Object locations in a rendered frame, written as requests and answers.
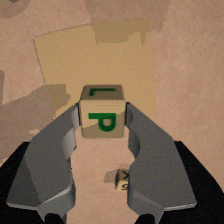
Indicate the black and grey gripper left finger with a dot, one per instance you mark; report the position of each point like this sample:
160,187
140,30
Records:
36,179

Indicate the tan flat mat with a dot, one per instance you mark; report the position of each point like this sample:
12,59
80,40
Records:
117,52

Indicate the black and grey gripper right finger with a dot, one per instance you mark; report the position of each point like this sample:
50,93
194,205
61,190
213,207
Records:
166,179

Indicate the tan block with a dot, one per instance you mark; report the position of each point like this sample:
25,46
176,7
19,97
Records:
102,111
121,180

